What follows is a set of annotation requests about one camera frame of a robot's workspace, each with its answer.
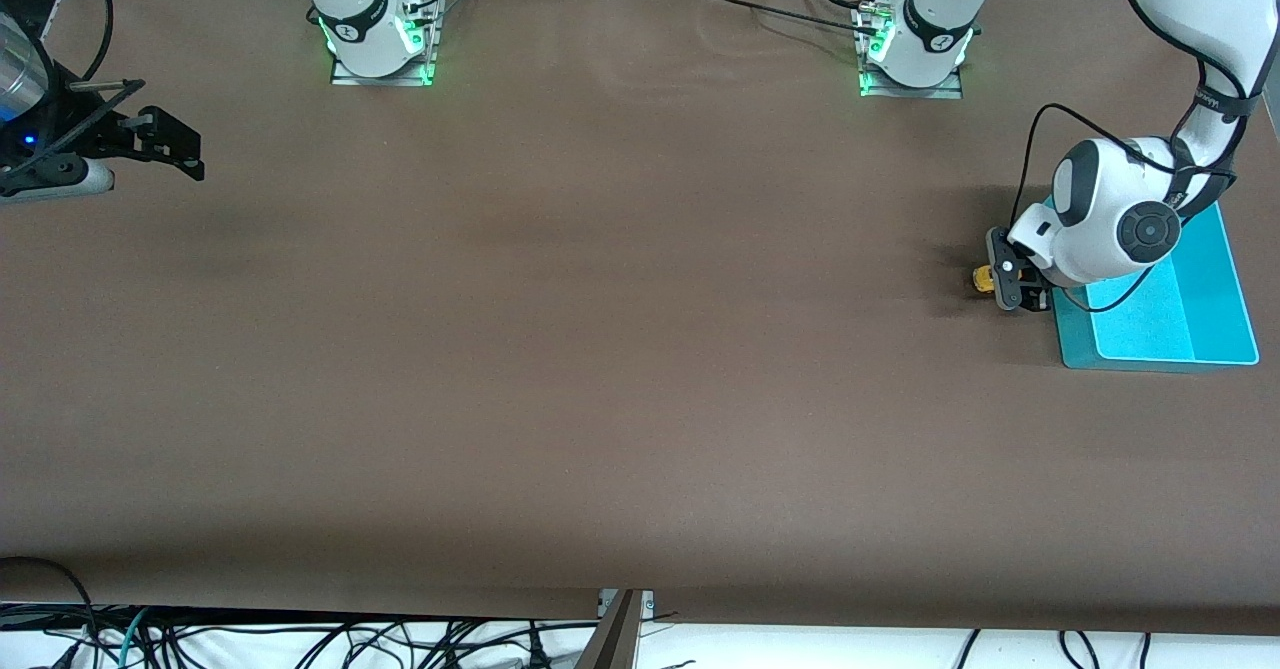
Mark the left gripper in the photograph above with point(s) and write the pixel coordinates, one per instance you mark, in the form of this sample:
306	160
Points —
1034	298

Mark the yellow beetle toy car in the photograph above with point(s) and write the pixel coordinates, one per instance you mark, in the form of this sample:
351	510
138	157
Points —
984	279

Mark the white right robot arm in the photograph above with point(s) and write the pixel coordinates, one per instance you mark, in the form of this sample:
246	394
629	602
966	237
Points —
360	9

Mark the cyan plastic bin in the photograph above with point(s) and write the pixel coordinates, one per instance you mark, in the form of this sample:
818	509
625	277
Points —
1200	319

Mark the brown table cover sheet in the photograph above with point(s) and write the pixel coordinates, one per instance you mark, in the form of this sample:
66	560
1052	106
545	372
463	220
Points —
640	399

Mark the black right camera mount frame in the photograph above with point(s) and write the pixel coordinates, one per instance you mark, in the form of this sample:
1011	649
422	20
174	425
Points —
95	119

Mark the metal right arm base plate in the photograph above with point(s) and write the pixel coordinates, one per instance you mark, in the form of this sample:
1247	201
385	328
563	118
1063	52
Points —
385	79

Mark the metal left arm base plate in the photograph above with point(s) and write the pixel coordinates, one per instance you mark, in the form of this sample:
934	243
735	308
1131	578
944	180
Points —
912	93

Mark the small metal bracket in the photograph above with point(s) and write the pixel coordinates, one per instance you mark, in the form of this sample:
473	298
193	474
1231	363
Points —
648	604

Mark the grey angled post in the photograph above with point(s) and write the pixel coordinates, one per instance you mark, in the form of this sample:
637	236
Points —
612	639

